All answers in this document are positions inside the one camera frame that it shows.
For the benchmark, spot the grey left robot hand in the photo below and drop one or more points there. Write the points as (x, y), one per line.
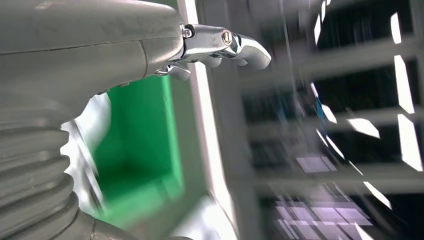
(66, 49)

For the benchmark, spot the grey parcel bag black marks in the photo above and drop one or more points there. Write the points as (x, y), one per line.
(82, 149)

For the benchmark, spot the green plastic crate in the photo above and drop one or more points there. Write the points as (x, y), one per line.
(139, 142)

